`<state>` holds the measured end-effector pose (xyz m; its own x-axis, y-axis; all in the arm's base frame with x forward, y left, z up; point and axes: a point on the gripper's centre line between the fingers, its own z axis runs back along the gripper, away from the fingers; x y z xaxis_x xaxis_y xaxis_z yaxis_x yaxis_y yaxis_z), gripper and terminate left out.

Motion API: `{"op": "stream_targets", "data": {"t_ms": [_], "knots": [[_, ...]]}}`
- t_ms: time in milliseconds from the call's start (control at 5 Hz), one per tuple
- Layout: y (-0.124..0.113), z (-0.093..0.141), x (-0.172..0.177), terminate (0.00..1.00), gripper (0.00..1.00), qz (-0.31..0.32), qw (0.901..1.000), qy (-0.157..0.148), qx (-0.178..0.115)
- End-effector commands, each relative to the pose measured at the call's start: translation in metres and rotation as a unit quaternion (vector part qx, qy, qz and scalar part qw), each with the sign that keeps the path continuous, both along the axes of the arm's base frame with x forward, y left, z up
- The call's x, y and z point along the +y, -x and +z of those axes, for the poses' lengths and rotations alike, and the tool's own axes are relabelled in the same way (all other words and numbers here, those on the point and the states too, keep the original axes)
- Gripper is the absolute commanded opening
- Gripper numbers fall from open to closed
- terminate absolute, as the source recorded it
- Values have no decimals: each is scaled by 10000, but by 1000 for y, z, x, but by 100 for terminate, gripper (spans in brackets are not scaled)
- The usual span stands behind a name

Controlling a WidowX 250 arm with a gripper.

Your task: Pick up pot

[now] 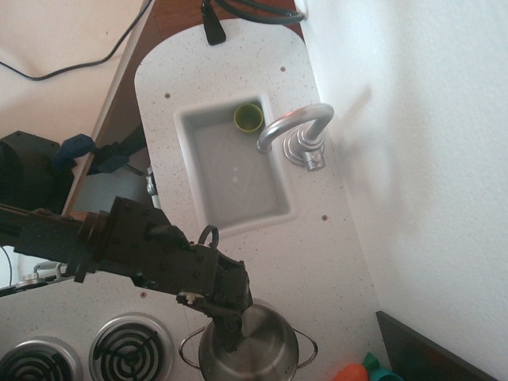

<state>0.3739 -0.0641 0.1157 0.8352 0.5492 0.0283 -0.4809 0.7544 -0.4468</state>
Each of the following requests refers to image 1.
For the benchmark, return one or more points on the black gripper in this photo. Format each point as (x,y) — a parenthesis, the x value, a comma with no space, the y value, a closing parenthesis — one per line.
(218,288)

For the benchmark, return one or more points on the stainless steel pot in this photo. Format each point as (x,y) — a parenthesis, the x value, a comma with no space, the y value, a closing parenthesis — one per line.
(267,347)

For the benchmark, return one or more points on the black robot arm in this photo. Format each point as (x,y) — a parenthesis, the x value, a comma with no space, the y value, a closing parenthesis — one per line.
(140,243)

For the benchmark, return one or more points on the right stove burner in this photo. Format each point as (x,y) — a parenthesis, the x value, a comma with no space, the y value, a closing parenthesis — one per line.
(132,347)

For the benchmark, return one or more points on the stove burner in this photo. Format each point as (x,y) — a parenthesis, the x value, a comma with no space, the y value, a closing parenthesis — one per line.
(132,347)
(41,358)

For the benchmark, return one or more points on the orange toy carrot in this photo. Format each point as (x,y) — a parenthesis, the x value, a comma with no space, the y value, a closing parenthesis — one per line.
(352,372)

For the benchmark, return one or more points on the white toy sink basin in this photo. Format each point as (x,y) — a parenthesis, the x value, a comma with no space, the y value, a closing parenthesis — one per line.
(233,187)

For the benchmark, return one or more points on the teal toy piece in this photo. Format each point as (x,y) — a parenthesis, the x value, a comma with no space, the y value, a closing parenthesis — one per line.
(375,371)

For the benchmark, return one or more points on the silver oven knob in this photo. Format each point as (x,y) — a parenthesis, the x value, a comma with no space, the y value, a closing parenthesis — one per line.
(152,189)

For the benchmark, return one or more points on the black board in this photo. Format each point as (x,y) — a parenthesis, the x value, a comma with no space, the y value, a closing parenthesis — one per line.
(415,357)

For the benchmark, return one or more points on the silver toy faucet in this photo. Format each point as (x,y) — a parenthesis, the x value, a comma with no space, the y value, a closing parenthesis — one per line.
(304,141)

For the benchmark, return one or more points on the left stove burner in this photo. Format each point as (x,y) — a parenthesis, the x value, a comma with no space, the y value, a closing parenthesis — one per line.
(41,358)

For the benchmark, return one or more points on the green plastic cup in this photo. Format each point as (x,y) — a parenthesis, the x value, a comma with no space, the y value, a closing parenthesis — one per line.
(248,118)

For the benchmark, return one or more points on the blue clamp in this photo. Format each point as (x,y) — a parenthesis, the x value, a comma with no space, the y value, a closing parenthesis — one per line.
(71,149)

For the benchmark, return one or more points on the black machine base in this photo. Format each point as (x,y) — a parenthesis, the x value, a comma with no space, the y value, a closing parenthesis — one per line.
(28,180)

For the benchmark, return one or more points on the wooden table side panel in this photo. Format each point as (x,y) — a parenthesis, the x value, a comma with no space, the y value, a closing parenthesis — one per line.
(120,112)

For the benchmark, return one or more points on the black strap clip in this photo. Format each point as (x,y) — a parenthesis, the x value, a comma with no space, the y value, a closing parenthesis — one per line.
(215,34)

